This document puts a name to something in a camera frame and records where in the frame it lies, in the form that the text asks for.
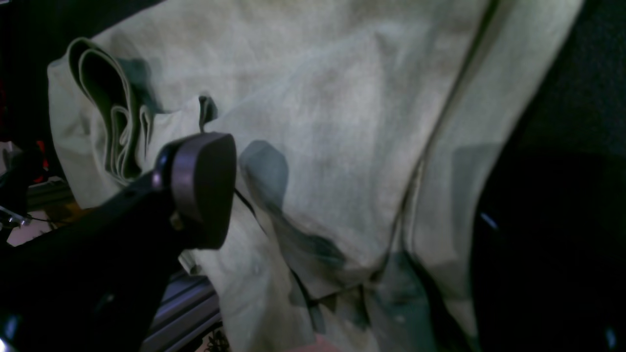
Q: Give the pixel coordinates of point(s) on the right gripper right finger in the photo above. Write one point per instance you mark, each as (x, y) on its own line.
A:
(548, 261)

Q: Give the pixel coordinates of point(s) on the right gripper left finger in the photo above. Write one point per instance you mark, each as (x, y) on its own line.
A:
(200, 170)

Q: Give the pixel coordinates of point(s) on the sage green T-shirt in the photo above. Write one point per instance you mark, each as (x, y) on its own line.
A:
(365, 132)

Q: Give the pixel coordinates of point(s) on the black table cloth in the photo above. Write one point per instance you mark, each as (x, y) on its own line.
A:
(579, 107)

